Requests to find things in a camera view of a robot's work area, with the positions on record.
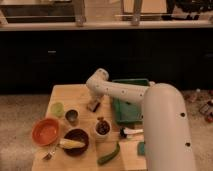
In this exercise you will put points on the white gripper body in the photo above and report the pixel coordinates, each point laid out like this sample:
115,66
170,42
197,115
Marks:
96,98

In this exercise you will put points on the green cucumber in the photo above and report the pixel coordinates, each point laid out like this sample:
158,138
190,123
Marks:
108,157

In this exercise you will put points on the yellow corn cob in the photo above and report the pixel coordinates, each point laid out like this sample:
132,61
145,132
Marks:
70,144

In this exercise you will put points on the orange bowl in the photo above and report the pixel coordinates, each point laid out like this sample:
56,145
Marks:
45,131

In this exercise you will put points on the green plastic tray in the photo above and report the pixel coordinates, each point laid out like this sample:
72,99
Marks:
125,112

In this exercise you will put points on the white cup with red contents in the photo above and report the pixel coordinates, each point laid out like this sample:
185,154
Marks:
102,127

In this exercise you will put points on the dark brown bowl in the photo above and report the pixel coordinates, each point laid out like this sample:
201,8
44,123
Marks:
78,135

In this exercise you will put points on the light green cup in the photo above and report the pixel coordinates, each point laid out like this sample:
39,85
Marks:
57,109

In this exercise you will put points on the teal sponge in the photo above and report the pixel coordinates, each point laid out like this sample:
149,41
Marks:
141,148

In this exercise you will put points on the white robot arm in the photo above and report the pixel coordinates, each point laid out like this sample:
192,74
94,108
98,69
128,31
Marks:
168,145

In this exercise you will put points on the metal fork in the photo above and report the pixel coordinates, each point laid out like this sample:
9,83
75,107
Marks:
51,153

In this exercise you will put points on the metal cup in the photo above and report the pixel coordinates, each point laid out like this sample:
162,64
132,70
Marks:
72,117

